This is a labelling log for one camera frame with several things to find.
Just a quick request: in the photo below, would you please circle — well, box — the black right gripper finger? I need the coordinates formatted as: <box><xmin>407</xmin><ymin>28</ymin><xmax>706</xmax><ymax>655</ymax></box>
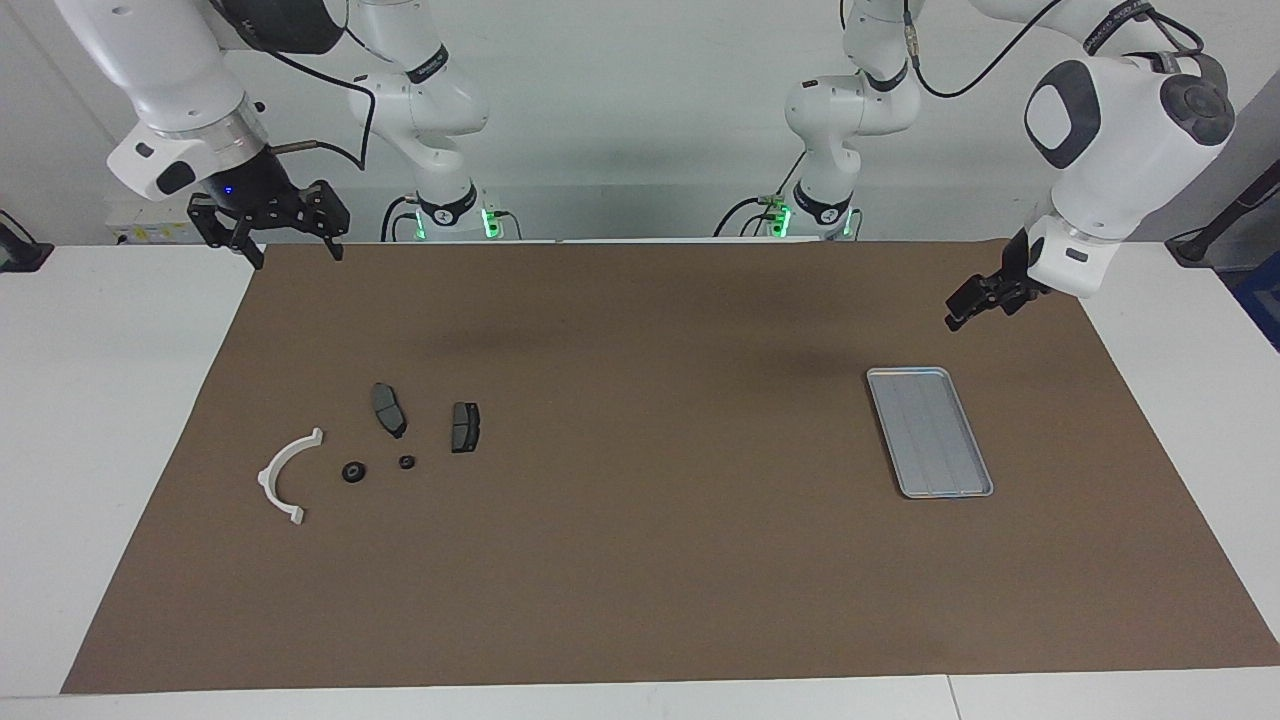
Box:
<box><xmin>187</xmin><ymin>194</ymin><xmax>265</xmax><ymax>272</ymax></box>
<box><xmin>284</xmin><ymin>179</ymin><xmax>350</xmax><ymax>264</ymax></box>

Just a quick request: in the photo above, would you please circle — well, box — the silver metal tray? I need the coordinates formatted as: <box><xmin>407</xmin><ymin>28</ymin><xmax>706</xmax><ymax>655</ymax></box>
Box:
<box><xmin>865</xmin><ymin>366</ymin><xmax>995</xmax><ymax>500</ymax></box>

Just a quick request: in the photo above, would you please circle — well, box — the beige box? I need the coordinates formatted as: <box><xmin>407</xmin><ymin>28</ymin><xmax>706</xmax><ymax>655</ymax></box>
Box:
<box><xmin>106</xmin><ymin>195</ymin><xmax>203</xmax><ymax>245</ymax></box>

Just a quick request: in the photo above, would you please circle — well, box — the black stand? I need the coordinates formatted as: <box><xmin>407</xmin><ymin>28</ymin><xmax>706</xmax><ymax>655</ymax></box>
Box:
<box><xmin>1165</xmin><ymin>160</ymin><xmax>1280</xmax><ymax>267</ymax></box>

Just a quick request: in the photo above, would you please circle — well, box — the curved dark grey brake pad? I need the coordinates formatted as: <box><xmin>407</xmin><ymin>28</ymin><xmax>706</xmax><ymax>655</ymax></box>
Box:
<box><xmin>370</xmin><ymin>382</ymin><xmax>408</xmax><ymax>440</ymax></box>

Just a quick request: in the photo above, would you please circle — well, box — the blue object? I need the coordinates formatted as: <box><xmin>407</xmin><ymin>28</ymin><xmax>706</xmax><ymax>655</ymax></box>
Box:
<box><xmin>1230</xmin><ymin>250</ymin><xmax>1280</xmax><ymax>351</ymax></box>

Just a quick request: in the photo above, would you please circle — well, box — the brown table mat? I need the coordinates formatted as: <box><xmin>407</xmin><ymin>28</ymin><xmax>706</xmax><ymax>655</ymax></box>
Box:
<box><xmin>60</xmin><ymin>238</ymin><xmax>1280</xmax><ymax>695</ymax></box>

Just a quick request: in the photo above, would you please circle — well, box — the black base cable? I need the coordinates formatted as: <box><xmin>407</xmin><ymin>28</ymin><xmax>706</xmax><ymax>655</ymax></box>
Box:
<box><xmin>380</xmin><ymin>193</ymin><xmax>421</xmax><ymax>243</ymax></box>
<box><xmin>712</xmin><ymin>150</ymin><xmax>807</xmax><ymax>239</ymax></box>

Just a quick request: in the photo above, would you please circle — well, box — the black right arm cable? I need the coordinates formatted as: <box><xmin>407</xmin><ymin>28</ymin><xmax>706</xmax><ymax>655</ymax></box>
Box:
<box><xmin>215</xmin><ymin>0</ymin><xmax>376</xmax><ymax>173</ymax></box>

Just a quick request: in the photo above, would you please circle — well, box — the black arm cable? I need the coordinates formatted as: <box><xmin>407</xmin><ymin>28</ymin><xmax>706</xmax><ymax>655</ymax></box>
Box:
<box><xmin>215</xmin><ymin>0</ymin><xmax>376</xmax><ymax>173</ymax></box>
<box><xmin>900</xmin><ymin>0</ymin><xmax>1206</xmax><ymax>99</ymax></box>

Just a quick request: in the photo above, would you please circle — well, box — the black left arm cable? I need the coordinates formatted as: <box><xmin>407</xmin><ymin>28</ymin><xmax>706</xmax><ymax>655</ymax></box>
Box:
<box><xmin>900</xmin><ymin>0</ymin><xmax>1206</xmax><ymax>99</ymax></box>

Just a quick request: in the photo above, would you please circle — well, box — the black clamp mount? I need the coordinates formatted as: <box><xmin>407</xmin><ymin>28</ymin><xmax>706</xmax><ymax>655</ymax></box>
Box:
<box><xmin>0</xmin><ymin>208</ymin><xmax>53</xmax><ymax>273</ymax></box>

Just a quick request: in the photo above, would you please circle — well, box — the white semicircular bracket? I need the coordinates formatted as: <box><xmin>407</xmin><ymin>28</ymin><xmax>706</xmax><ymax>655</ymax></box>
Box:
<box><xmin>257</xmin><ymin>427</ymin><xmax>326</xmax><ymax>526</ymax></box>

